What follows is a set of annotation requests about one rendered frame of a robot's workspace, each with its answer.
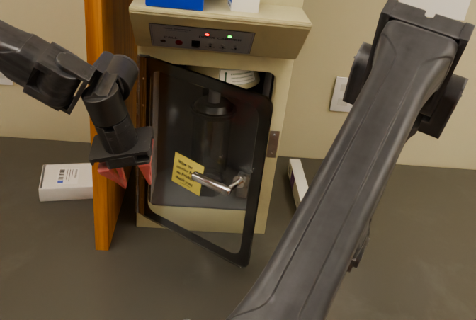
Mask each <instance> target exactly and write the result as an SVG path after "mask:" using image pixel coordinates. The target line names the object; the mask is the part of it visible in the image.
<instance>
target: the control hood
mask: <svg viewBox="0 0 476 320"><path fill-rule="evenodd" d="M227 2H228V1H226V0H204V5H203V10H202V11H193V10H186V9H177V8H163V7H156V6H146V5H145V0H133V1H132V3H131V4H130V6H129V14H130V20H131V24H132V30H133V33H134V37H135V44H136V45H137V46H145V47H160V48H169V49H177V50H192V51H201V52H216V53H225V54H233V55H249V56H257V57H272V58H281V59H297V57H298V55H299V53H300V51H301V49H302V46H303V45H304V43H305V41H306V39H307V36H308V35H309V33H310V31H311V29H312V24H311V22H310V20H309V18H308V17H307V16H306V14H305V12H304V11H303V10H302V8H298V7H291V6H277V5H269V4H259V12H258V13H248V12H238V11H231V10H230V8H229V6H228V4H227ZM149 23H158V24H166V25H180V26H188V27H197V28H212V29H219V30H234V31H242V32H250V33H255V36H254V41H253V43H252V46H251V51H250V54H241V53H233V52H218V51H209V50H194V49H185V48H177V47H162V46H153V45H152V41H151V35H150V30H149Z"/></svg>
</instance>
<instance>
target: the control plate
mask: <svg viewBox="0 0 476 320"><path fill-rule="evenodd" d="M149 30H150V35H151V41H152V45H153V46H162V47H177V48H185V49H194V50H209V51H218V52H233V53H241V54H250V51H251V46H252V43H253V41H254V36H255V33H250V32H242V31H234V30H219V29H212V28H197V27H188V26H180V25H166V24H158V23H149ZM205 33H209V34H210V35H209V36H205V35H204V34H205ZM228 35H232V38H228V37H227V36H228ZM160 40H165V41H166V42H161V41H160ZM177 40H180V41H182V42H183V44H182V45H177V44H176V43H175V42H176V41H177ZM192 40H197V41H200V47H191V43H192ZM209 43H212V47H209V45H208V44H209ZM221 45H225V47H224V48H222V47H221ZM235 45H236V46H238V47H237V49H235V48H234V47H233V46H235Z"/></svg>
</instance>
